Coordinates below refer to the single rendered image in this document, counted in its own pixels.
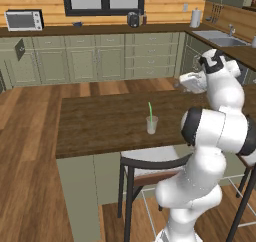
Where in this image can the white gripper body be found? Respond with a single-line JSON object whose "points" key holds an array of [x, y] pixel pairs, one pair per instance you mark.
{"points": [[194, 82]]}

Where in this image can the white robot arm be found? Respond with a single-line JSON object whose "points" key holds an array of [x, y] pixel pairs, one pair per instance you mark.
{"points": [[203, 186]]}

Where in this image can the green straw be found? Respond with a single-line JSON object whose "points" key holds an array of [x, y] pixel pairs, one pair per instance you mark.
{"points": [[150, 111]]}

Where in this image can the clear glass cup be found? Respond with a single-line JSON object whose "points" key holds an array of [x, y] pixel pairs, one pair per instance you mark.
{"points": [[152, 126]]}

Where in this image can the wooden top dining counter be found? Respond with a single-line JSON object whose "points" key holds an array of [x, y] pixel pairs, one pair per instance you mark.
{"points": [[106, 119]]}

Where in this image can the green sink cupboard run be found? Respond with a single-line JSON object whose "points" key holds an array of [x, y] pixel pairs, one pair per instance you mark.
{"points": [[191, 57]]}

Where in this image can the steel sink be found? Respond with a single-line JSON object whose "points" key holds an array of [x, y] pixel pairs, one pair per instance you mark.
{"points": [[220, 39]]}

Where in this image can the white paper towel roll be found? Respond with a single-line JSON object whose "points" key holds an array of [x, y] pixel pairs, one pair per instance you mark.
{"points": [[195, 18]]}

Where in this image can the steel tap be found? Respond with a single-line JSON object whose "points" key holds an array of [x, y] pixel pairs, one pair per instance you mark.
{"points": [[231, 30]]}

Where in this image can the dark slim bottle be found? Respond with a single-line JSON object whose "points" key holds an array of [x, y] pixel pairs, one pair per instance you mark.
{"points": [[144, 19]]}

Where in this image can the white seat black stool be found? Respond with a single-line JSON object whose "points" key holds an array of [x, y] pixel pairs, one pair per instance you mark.
{"points": [[150, 157]]}

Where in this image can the green base cupboard run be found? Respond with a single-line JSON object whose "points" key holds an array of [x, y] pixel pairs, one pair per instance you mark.
{"points": [[100, 59]]}

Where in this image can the small dark bowl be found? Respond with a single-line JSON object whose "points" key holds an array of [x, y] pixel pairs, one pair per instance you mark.
{"points": [[77, 24]]}

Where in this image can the dark grey square panel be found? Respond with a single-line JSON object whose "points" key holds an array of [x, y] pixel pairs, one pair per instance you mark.
{"points": [[20, 49]]}

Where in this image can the white microwave oven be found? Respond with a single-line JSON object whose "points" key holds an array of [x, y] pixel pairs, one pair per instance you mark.
{"points": [[23, 20]]}

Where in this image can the rail with hanging tools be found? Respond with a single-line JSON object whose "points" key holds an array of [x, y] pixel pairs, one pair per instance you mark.
{"points": [[215, 12]]}

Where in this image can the white wall socket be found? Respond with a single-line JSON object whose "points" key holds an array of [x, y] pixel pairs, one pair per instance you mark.
{"points": [[185, 7]]}

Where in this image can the black frame stool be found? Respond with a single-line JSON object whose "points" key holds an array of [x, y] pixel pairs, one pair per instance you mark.
{"points": [[241, 206]]}

